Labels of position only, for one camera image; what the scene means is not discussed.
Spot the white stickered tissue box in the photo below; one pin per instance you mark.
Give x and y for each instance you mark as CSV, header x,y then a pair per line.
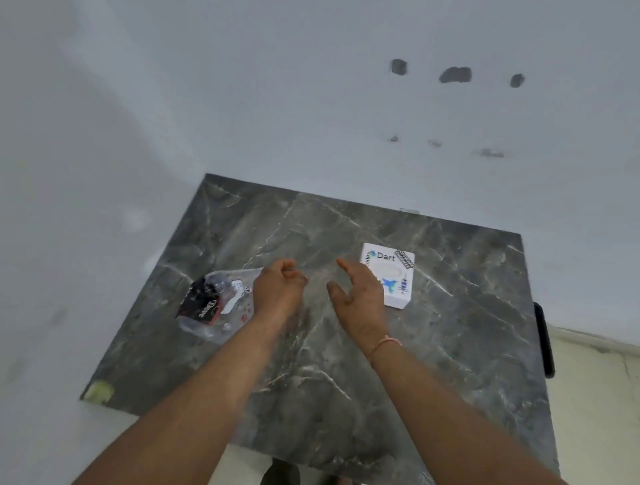
x,y
397,297

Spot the person's right forearm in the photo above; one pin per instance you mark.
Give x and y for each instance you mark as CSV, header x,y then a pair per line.
x,y
450,424

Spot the clear Dove tissue wrapper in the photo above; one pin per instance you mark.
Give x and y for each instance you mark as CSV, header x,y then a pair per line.
x,y
210,305

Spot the person's left hand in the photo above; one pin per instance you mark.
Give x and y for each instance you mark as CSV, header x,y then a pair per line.
x,y
277,295

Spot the person's right hand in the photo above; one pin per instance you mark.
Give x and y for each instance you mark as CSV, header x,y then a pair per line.
x,y
360,305

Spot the person's left forearm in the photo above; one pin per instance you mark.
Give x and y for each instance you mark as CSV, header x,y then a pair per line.
x,y
185,409

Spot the yellowish tape patch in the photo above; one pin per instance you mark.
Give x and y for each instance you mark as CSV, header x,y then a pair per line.
x,y
97,392

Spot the black bin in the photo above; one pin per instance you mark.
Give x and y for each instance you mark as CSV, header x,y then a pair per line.
x,y
545,340

